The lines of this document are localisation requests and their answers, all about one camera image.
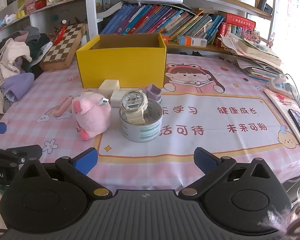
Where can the white wooden bookshelf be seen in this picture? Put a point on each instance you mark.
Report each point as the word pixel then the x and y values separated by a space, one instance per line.
pixel 90 10

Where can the clear tape roll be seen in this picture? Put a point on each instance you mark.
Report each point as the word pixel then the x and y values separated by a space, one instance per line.
pixel 142 135

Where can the pink plush pig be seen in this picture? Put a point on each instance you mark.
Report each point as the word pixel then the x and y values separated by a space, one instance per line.
pixel 92 115

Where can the pile of clothes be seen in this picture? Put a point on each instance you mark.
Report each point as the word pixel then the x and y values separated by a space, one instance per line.
pixel 12 57

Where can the fluffy grey cuff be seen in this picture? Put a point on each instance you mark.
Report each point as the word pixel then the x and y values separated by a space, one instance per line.
pixel 290 220

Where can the black box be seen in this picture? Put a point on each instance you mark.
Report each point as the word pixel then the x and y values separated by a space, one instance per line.
pixel 265 6

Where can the wooden chessboard box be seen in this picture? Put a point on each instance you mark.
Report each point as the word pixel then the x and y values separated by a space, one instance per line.
pixel 62 47

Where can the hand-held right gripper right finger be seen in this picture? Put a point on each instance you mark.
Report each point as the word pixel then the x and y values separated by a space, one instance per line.
pixel 205 158

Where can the row of books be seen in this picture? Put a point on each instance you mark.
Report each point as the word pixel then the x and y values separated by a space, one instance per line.
pixel 150 20

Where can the thick dark-covered book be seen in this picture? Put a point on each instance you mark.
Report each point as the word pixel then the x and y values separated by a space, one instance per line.
pixel 110 8

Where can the pink cartoon desktop mat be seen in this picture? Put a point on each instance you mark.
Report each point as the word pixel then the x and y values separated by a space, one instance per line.
pixel 202 135

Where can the cream eraser block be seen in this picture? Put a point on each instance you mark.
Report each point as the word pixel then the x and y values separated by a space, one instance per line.
pixel 108 86

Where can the small purple toy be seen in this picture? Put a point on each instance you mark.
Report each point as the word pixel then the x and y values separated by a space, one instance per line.
pixel 153 91

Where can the stack of papers and books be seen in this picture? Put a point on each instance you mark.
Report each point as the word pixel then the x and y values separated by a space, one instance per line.
pixel 255 55

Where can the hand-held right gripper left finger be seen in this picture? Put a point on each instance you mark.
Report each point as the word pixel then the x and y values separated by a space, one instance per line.
pixel 86 160

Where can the yellow cardboard box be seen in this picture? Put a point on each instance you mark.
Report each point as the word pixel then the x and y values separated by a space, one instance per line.
pixel 120 65

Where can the red dictionary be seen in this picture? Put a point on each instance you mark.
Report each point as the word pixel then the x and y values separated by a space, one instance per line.
pixel 240 20

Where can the red booklet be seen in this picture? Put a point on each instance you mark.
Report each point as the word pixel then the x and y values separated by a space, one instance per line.
pixel 282 102

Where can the red toy figure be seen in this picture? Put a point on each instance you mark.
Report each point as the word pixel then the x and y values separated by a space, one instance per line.
pixel 40 3

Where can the white desk lamp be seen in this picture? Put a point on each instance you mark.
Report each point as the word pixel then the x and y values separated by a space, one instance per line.
pixel 155 0

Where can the white power strip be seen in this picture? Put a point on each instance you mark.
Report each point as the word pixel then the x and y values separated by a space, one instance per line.
pixel 281 86

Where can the colourful small figurines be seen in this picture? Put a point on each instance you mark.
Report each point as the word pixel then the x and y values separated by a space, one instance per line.
pixel 252 35

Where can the white wrist watch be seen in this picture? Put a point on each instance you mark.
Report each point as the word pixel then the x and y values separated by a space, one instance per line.
pixel 132 100

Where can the pink utility knife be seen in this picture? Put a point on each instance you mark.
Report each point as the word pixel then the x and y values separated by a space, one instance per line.
pixel 61 107

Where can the white eraser block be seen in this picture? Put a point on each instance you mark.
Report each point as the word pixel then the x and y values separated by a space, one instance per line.
pixel 115 98

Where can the orange white carton with barcode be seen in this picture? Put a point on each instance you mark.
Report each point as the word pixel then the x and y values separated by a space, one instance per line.
pixel 190 40

